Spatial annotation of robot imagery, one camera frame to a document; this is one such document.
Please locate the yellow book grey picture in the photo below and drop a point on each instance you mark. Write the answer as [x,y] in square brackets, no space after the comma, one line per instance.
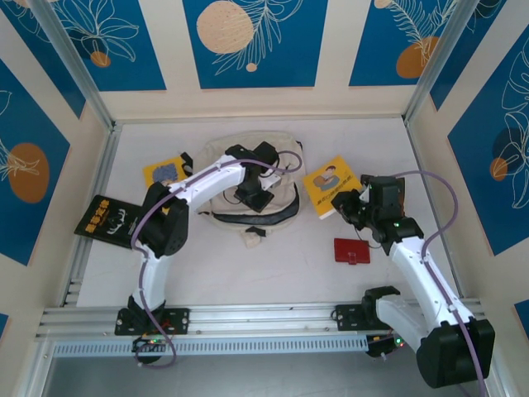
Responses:
[159,171]

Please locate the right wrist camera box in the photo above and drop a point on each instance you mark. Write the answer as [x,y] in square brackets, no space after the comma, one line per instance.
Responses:
[386,194]

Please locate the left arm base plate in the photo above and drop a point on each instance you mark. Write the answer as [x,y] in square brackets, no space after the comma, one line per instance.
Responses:
[182,320]

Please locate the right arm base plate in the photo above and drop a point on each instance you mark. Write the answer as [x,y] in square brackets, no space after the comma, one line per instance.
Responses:
[347,318]

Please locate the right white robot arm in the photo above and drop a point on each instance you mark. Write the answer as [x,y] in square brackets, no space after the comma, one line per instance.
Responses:
[417,273]

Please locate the aluminium mounting rail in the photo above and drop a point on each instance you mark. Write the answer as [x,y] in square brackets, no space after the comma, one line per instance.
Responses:
[256,318]

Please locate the aluminium side rail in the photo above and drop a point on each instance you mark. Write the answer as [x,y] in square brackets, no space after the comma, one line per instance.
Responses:
[422,165]
[104,165]

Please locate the cream fabric backpack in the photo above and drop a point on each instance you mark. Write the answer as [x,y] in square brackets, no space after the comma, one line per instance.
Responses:
[215,144]

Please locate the yellow cartoon boy book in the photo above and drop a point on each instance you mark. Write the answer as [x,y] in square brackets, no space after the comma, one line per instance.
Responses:
[326,182]

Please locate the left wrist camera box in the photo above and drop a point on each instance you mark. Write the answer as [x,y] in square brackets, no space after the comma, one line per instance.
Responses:
[266,152]

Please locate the small controller board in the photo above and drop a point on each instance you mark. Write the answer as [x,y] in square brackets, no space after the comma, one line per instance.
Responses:
[396,341]
[153,341]

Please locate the aluminium frame post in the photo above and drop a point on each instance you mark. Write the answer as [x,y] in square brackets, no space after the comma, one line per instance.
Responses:
[441,62]
[73,62]

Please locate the red pencil case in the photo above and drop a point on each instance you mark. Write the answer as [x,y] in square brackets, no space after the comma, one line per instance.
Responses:
[351,248]

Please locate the black book yellow title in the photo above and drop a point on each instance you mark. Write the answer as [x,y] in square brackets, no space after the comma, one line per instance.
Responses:
[103,219]

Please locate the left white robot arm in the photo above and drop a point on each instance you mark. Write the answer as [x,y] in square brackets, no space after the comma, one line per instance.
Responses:
[206,182]

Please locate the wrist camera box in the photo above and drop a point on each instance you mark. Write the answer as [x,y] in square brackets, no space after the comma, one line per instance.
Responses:
[266,152]
[386,194]

